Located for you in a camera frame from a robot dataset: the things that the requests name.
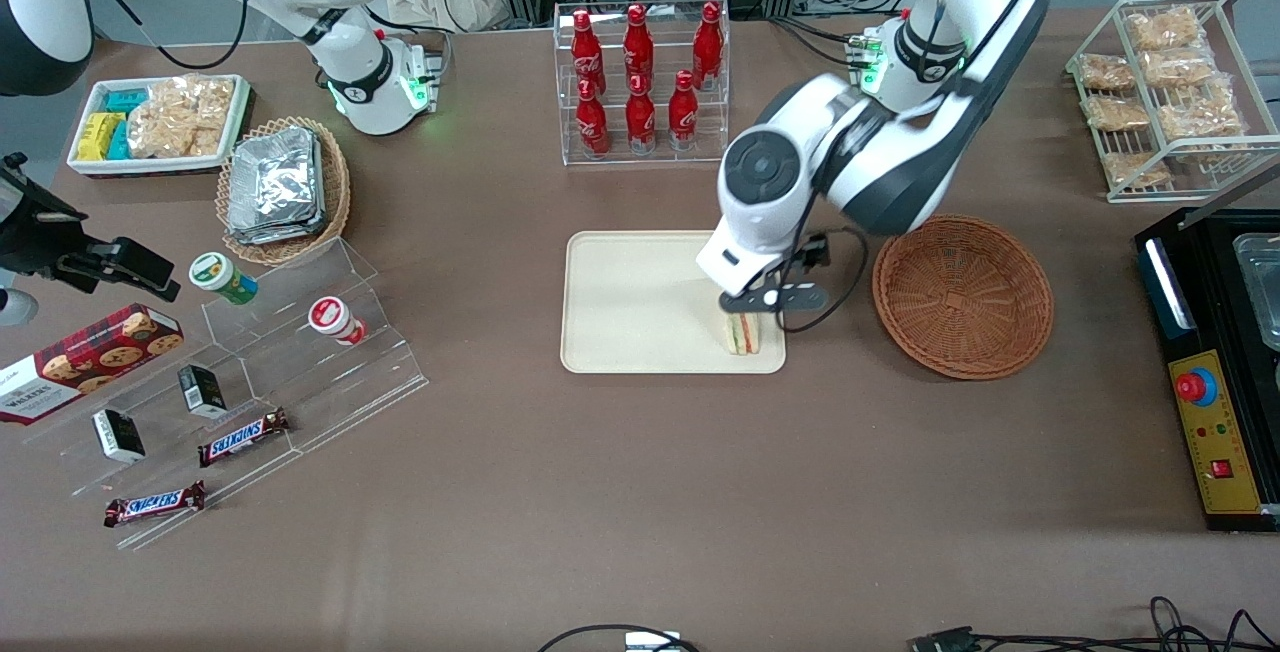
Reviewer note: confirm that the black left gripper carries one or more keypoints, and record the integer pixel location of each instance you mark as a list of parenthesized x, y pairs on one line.
[(812, 259)]

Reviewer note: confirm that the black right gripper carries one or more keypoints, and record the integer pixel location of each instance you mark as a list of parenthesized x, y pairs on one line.
[(38, 238)]

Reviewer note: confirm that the triangle sandwich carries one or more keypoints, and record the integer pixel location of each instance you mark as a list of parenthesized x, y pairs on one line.
[(742, 334)]

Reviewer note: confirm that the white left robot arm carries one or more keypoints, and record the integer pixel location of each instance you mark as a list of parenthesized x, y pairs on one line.
[(880, 162)]

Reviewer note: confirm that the beige plastic tray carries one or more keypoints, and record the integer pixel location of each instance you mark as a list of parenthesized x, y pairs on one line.
[(640, 302)]

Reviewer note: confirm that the white rectangular snack tray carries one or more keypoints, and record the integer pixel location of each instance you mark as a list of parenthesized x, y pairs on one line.
[(150, 165)]

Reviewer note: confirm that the brown round wicker basket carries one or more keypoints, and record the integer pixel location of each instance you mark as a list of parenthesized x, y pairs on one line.
[(960, 297)]

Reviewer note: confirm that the light wicker basket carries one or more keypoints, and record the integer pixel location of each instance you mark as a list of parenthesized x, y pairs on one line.
[(338, 182)]

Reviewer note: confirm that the red tartan cookie box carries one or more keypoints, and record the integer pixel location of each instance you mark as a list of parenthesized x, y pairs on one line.
[(90, 357)]

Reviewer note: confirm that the green snack cup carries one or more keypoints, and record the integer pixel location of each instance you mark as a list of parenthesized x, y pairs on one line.
[(222, 277)]

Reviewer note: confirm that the teal snack pack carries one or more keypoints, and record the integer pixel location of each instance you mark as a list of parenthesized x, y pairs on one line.
[(119, 142), (127, 99)]

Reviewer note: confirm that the yellow snack pack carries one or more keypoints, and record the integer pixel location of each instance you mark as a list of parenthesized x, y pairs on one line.
[(95, 137)]

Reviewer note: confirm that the small black box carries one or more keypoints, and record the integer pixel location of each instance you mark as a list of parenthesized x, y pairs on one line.
[(119, 435), (203, 390)]

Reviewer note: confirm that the clear bag of crackers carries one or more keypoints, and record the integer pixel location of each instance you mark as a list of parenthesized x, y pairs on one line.
[(180, 117)]

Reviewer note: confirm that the silver foil pack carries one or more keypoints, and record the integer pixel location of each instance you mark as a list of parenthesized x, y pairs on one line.
[(280, 232), (275, 172)]

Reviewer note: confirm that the clear acrylic bottle rack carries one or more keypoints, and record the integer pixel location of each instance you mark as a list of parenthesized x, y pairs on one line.
[(645, 157)]

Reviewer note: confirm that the red cola bottle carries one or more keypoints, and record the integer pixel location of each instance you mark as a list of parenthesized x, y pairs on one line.
[(584, 52), (683, 117), (593, 127), (708, 47), (638, 47), (641, 122)]

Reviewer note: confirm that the brown Snickers bar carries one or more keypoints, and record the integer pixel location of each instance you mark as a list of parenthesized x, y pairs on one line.
[(155, 503), (243, 437)]

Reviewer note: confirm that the red snack cup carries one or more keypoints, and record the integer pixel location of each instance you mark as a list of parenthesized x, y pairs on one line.
[(335, 320)]

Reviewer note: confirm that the clear acrylic stepped display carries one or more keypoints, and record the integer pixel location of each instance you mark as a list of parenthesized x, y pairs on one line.
[(330, 392)]

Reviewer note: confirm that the white power adapter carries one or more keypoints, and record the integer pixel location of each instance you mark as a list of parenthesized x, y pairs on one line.
[(652, 642)]

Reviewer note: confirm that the black control box yellow panel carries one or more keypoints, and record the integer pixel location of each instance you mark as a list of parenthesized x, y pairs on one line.
[(1215, 452)]

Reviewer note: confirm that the silver metal pan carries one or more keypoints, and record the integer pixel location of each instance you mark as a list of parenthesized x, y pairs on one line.
[(1262, 292)]

